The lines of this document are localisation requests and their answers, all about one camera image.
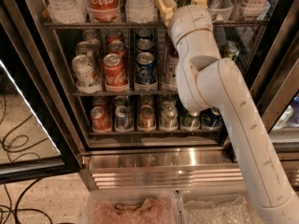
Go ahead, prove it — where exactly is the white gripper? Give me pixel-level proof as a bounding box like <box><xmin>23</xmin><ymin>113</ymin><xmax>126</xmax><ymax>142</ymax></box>
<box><xmin>156</xmin><ymin>0</ymin><xmax>213</xmax><ymax>46</ymax></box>

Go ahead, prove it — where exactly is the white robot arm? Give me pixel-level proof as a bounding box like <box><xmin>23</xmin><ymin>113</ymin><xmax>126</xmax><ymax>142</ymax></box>
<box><xmin>156</xmin><ymin>0</ymin><xmax>299</xmax><ymax>224</ymax></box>

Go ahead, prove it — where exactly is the green can middle shelf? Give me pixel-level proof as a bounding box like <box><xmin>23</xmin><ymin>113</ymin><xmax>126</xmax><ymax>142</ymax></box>
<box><xmin>220</xmin><ymin>41</ymin><xmax>239</xmax><ymax>62</ymax></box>

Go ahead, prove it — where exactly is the red coca-cola can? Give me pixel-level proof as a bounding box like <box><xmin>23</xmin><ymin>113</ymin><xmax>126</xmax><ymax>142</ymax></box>
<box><xmin>103</xmin><ymin>53</ymin><xmax>128</xmax><ymax>87</ymax></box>
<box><xmin>107</xmin><ymin>40</ymin><xmax>127</xmax><ymax>60</ymax></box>

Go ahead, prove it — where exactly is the blue Pepsi can front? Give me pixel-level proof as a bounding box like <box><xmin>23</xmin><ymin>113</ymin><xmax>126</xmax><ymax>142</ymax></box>
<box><xmin>135</xmin><ymin>52</ymin><xmax>156</xmax><ymax>85</ymax></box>

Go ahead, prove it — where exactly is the red Coca-Cola can front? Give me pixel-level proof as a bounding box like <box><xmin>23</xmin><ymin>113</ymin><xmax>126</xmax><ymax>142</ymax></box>
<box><xmin>103</xmin><ymin>53</ymin><xmax>128</xmax><ymax>87</ymax></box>

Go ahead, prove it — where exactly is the white green can bottom shelf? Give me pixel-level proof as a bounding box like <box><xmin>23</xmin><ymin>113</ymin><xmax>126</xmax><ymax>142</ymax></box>
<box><xmin>160</xmin><ymin>105</ymin><xmax>178</xmax><ymax>130</ymax></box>

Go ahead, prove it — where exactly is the white can front middle shelf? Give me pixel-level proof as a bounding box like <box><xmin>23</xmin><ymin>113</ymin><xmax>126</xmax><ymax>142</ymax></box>
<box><xmin>72</xmin><ymin>54</ymin><xmax>99</xmax><ymax>88</ymax></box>

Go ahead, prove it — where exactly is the orange can bottom shelf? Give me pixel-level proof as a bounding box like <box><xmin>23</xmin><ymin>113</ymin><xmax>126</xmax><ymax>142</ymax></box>
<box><xmin>138</xmin><ymin>105</ymin><xmax>155</xmax><ymax>129</ymax></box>

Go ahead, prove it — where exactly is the red can bottom shelf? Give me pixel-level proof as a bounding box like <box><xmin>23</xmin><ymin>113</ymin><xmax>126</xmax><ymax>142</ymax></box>
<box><xmin>91</xmin><ymin>106</ymin><xmax>110</xmax><ymax>132</ymax></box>

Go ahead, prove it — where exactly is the steel fridge bottom grille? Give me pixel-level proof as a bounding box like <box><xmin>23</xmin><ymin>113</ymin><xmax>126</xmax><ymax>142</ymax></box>
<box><xmin>78</xmin><ymin>147</ymin><xmax>299</xmax><ymax>191</ymax></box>

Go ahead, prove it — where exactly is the open fridge glass door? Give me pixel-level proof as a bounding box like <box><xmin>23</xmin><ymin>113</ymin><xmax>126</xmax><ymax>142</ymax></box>
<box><xmin>0</xmin><ymin>0</ymin><xmax>82</xmax><ymax>184</ymax></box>

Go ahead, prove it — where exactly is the clear water bottle middle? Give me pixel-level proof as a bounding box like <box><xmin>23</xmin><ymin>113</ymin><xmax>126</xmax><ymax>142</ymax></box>
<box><xmin>125</xmin><ymin>0</ymin><xmax>157</xmax><ymax>23</ymax></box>

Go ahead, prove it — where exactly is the clear water bottle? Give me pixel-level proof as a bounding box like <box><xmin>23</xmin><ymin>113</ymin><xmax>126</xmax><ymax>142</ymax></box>
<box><xmin>48</xmin><ymin>0</ymin><xmax>88</xmax><ymax>24</ymax></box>
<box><xmin>125</xmin><ymin>0</ymin><xmax>157</xmax><ymax>23</ymax></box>

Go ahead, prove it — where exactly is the tea bottle white cap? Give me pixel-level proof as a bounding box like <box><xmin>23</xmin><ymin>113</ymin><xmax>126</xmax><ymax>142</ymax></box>
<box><xmin>164</xmin><ymin>45</ymin><xmax>178</xmax><ymax>86</ymax></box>

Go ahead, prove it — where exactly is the clear water bottle left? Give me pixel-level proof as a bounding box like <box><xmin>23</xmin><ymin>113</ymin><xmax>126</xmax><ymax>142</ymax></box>
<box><xmin>48</xmin><ymin>0</ymin><xmax>88</xmax><ymax>24</ymax></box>

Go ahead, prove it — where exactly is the plastic bin with clear wrap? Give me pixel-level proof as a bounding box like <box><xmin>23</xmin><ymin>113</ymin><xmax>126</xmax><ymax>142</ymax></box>
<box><xmin>178</xmin><ymin>184</ymin><xmax>263</xmax><ymax>224</ymax></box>

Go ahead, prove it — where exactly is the plastic bin with pink wrap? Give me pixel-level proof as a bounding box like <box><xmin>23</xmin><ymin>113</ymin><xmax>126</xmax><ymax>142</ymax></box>
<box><xmin>79</xmin><ymin>189</ymin><xmax>181</xmax><ymax>224</ymax></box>

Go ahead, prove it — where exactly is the top wire shelf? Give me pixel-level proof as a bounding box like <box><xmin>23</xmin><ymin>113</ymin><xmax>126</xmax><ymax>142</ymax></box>
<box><xmin>44</xmin><ymin>20</ymin><xmax>270</xmax><ymax>30</ymax></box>

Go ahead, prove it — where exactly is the wire shelf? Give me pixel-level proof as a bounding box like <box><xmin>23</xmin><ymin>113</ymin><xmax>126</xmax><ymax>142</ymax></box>
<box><xmin>73</xmin><ymin>90</ymin><xmax>178</xmax><ymax>97</ymax></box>
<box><xmin>44</xmin><ymin>20</ymin><xmax>270</xmax><ymax>30</ymax></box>

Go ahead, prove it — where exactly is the middle wire shelf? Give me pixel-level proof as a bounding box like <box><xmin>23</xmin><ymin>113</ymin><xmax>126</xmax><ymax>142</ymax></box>
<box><xmin>73</xmin><ymin>90</ymin><xmax>178</xmax><ymax>97</ymax></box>

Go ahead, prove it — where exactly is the black floor cable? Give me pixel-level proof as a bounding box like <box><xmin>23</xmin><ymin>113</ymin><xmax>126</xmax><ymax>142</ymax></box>
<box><xmin>0</xmin><ymin>91</ymin><xmax>54</xmax><ymax>224</ymax></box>

